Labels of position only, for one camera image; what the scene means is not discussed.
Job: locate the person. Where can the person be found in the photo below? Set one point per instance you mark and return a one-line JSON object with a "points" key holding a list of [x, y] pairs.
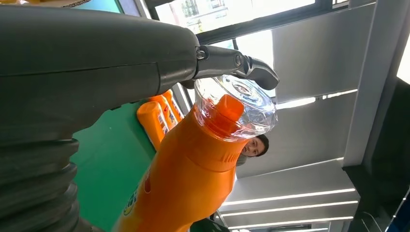
{"points": [[256, 147]]}

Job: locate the black window frame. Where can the black window frame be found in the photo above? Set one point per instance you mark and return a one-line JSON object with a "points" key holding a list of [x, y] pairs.
{"points": [[256, 24]]}

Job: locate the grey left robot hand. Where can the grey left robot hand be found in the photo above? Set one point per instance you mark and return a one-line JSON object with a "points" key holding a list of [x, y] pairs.
{"points": [[80, 64]]}

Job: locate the green table mat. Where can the green table mat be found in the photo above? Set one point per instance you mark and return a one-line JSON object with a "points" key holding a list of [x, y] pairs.
{"points": [[109, 173]]}

